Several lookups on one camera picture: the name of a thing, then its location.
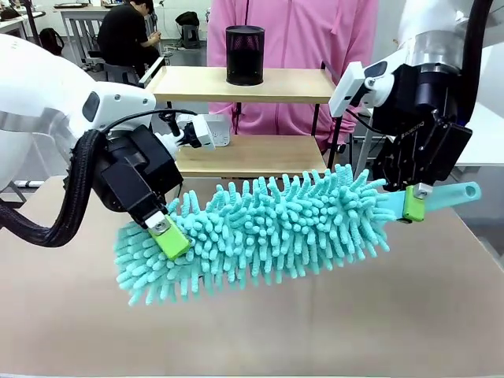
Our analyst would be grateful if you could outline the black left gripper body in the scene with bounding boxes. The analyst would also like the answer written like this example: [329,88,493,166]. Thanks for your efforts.
[94,124,185,218]

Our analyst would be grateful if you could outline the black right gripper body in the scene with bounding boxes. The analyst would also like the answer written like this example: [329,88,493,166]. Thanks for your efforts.
[371,108,448,193]

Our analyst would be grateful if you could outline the teal chenille duster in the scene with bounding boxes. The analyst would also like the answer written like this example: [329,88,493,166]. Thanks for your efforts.
[113,163,483,309]

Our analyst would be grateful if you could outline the two-tier wooden metal shelf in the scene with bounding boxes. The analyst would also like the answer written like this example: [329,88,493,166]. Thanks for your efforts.
[137,60,350,200]

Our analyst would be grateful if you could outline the large white table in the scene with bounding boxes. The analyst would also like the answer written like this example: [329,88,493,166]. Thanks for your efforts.
[452,43,504,169]

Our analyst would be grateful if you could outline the white digital clock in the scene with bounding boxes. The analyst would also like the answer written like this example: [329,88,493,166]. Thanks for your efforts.
[202,114,233,148]

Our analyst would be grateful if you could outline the grey plastic stool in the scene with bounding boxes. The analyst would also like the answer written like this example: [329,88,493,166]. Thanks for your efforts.
[103,61,141,84]

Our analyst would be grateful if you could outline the seated person in black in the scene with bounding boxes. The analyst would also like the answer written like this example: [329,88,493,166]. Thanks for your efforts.
[96,0,162,82]

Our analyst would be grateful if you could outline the black mesh pen holder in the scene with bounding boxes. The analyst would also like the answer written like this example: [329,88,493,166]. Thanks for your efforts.
[224,25,266,87]

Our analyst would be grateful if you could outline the black bag on stool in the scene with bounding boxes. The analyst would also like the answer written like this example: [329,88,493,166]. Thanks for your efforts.
[174,11,202,50]

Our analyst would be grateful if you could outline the black backpack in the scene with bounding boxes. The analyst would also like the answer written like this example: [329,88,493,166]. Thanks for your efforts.
[39,27,65,59]

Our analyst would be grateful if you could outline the person in pink hoodie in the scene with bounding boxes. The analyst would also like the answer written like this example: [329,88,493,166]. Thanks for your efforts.
[206,0,380,155]

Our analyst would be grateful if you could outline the white background desk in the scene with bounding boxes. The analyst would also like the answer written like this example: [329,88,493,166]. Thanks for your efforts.
[54,3,109,70]

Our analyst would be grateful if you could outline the black stand pole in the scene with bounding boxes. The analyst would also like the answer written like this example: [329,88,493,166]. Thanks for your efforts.
[24,0,45,48]

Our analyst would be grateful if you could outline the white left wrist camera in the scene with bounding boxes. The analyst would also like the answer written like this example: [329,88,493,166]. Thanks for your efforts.
[154,113,218,153]

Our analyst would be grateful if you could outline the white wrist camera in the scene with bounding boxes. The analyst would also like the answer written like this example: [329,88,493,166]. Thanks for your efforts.
[328,61,396,119]
[154,113,218,153]

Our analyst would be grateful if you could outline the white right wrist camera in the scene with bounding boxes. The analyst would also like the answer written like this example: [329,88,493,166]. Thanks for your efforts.
[328,61,396,119]

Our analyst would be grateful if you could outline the black braided cable sleeve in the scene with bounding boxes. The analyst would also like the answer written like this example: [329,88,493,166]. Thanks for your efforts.
[0,128,108,249]

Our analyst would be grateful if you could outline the black smooth cable hose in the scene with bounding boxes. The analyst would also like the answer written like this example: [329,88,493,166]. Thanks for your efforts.
[458,0,496,128]

